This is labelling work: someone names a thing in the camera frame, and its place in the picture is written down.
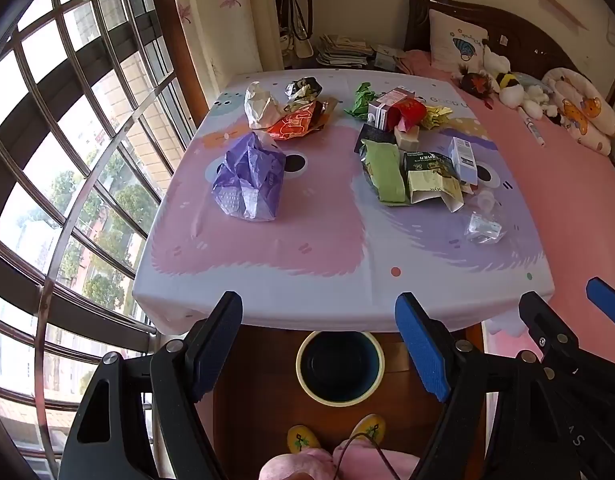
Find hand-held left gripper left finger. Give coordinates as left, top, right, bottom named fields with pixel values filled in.
left=58, top=290, right=244, bottom=480

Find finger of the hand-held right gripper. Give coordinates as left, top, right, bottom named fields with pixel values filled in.
left=586, top=277, right=615, bottom=361
left=518, top=291, right=583, bottom=378

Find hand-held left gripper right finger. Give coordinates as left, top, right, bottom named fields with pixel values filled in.
left=394, top=292, right=563, bottom=480

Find round trash bin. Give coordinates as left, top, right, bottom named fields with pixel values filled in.
left=296, top=331, right=386, bottom=407

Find green paper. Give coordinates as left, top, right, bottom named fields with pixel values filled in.
left=343, top=82, right=381, bottom=122

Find black gold paper bag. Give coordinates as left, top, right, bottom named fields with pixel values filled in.
left=286, top=77, right=323, bottom=107

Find yellow embroidered slipper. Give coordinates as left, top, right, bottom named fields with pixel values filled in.
left=288, top=425, right=322, bottom=453
left=348, top=414, right=387, bottom=446

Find clear plastic packaging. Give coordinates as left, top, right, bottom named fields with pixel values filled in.
left=465, top=212, right=503, bottom=245

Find small clear plastic piece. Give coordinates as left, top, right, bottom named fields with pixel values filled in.
left=471, top=189, right=502, bottom=217

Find person's pink trousers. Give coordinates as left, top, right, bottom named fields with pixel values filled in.
left=260, top=447, right=423, bottom=480

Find cartoon printed tablecloth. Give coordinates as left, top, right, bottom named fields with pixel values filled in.
left=132, top=69, right=555, bottom=335

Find purple plastic bag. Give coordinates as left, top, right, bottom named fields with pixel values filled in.
left=212, top=131, right=287, bottom=222

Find green snack packet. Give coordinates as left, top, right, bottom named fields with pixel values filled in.
left=361, top=139, right=407, bottom=206

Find white marker pen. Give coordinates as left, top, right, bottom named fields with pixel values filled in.
left=521, top=114, right=545, bottom=147

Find small white blue box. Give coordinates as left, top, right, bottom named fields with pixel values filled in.
left=447, top=136, right=481, bottom=187

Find cream bear print baby pillow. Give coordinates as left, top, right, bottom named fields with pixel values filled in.
left=541, top=66, right=615, bottom=156

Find small white plush toy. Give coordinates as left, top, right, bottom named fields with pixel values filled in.
left=520, top=82, right=558, bottom=121

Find beige soap block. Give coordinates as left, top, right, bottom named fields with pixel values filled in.
left=393, top=125, right=421, bottom=152

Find flat black box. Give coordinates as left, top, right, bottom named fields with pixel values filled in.
left=354, top=125, right=399, bottom=156

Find window with metal grille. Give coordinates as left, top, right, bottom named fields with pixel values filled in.
left=0, top=0, right=211, bottom=480

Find yellow black bee plush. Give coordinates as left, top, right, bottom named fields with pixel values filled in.
left=495, top=71, right=525, bottom=110

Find yellow crumpled paper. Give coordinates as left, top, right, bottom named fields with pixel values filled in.
left=421, top=105, right=454, bottom=131

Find orange snack bag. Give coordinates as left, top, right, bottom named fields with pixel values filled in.
left=266, top=100, right=321, bottom=142

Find red crumpled wrapper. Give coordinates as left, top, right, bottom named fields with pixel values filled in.
left=390, top=99, right=427, bottom=131

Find beige crumpled paper bag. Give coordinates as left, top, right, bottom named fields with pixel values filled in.
left=244, top=81, right=288, bottom=131

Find pink drink carton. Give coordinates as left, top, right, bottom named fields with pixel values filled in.
left=367, top=86, right=417, bottom=131

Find brown orange feathery plush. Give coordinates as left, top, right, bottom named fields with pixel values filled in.
left=455, top=62, right=498, bottom=98

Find brown translucent wrapper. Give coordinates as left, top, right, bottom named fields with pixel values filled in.
left=312, top=97, right=341, bottom=133

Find pink folded blanket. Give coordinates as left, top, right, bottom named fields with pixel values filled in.
left=395, top=50, right=433, bottom=73

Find pale green paper packet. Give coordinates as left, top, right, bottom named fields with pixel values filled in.
left=372, top=44, right=405, bottom=72

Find dark bedside table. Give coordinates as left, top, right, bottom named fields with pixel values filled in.
left=282, top=52, right=403, bottom=72

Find white printed pillow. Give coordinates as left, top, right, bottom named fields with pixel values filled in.
left=428, top=8, right=489, bottom=73

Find stack of newspapers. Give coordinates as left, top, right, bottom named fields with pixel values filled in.
left=315, top=34, right=375, bottom=68

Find cream floral curtain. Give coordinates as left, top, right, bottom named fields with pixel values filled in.
left=165, top=0, right=283, bottom=111

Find thin dark cable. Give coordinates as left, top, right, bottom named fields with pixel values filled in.
left=332, top=432, right=403, bottom=480

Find brown wall decoration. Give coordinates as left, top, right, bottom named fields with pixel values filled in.
left=540, top=0, right=588, bottom=31

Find hanging handbags with black straps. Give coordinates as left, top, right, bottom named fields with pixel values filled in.
left=278, top=0, right=315, bottom=58

